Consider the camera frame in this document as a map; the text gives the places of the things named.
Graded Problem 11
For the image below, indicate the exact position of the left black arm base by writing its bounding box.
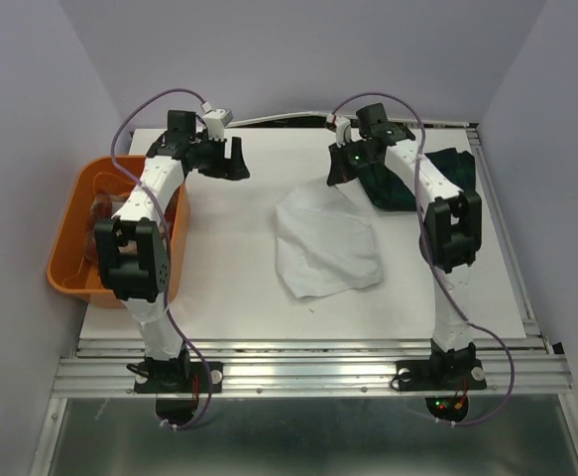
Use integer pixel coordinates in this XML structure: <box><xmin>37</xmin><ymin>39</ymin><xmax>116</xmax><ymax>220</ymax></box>
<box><xmin>126</xmin><ymin>361</ymin><xmax>224</xmax><ymax>431</ymax></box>

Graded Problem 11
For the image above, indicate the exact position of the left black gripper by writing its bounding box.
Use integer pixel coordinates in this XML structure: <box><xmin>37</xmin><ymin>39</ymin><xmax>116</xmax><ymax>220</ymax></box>
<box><xmin>189</xmin><ymin>132</ymin><xmax>249</xmax><ymax>181</ymax></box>

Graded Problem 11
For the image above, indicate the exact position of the green plaid skirt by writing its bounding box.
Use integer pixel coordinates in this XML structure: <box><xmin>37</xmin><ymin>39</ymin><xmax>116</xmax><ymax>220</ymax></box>
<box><xmin>357</xmin><ymin>144</ymin><xmax>477</xmax><ymax>212</ymax></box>

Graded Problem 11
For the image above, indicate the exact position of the aluminium rail frame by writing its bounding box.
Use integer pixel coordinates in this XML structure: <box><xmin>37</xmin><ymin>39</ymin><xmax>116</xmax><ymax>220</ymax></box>
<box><xmin>32</xmin><ymin>127</ymin><xmax>578</xmax><ymax>475</ymax></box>

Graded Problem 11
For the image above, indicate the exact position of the red plaid skirt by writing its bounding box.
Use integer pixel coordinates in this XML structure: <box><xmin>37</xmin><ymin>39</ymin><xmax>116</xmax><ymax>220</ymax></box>
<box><xmin>84</xmin><ymin>190</ymin><xmax>179</xmax><ymax>266</ymax></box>

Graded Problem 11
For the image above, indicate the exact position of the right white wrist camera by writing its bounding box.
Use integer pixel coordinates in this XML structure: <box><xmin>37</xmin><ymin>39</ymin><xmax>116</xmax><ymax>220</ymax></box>
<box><xmin>325</xmin><ymin>113</ymin><xmax>352</xmax><ymax>148</ymax></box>

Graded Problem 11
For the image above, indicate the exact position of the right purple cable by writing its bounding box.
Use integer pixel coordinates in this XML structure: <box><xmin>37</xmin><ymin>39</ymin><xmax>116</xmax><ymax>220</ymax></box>
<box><xmin>327</xmin><ymin>92</ymin><xmax>514</xmax><ymax>428</ymax></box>

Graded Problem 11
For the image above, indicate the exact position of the white garment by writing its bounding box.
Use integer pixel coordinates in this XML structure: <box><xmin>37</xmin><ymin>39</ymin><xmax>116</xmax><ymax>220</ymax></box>
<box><xmin>275</xmin><ymin>179</ymin><xmax>384</xmax><ymax>299</ymax></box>

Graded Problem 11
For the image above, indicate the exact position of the orange plastic bin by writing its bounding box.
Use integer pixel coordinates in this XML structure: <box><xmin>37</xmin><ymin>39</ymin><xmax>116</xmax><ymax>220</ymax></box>
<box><xmin>47</xmin><ymin>156</ymin><xmax>190</xmax><ymax>308</ymax></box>

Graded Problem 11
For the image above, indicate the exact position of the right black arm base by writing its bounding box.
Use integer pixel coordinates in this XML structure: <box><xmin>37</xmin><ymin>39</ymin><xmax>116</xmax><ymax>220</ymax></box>
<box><xmin>390</xmin><ymin>358</ymin><xmax>488</xmax><ymax>425</ymax></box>

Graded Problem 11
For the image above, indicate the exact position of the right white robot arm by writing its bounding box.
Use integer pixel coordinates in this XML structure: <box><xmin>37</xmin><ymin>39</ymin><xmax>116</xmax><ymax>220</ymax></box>
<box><xmin>325</xmin><ymin>103</ymin><xmax>482</xmax><ymax>387</ymax></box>

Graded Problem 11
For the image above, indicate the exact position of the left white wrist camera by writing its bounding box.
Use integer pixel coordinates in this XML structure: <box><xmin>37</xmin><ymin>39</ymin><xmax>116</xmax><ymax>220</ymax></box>
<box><xmin>202</xmin><ymin>108</ymin><xmax>233</xmax><ymax>141</ymax></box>

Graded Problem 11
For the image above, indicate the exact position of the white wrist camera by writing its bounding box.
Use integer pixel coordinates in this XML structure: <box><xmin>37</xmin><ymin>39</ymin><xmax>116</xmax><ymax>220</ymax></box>
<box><xmin>325</xmin><ymin>113</ymin><xmax>352</xmax><ymax>148</ymax></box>
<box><xmin>202</xmin><ymin>108</ymin><xmax>233</xmax><ymax>141</ymax></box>

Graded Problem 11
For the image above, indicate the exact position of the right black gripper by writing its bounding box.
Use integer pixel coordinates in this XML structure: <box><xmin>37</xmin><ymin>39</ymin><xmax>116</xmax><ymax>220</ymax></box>
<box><xmin>324</xmin><ymin>138</ymin><xmax>376</xmax><ymax>186</ymax></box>

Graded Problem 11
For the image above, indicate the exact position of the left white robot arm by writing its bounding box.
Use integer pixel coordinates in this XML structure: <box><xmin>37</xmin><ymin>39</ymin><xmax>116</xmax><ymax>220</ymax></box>
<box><xmin>94</xmin><ymin>106</ymin><xmax>250</xmax><ymax>391</ymax></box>

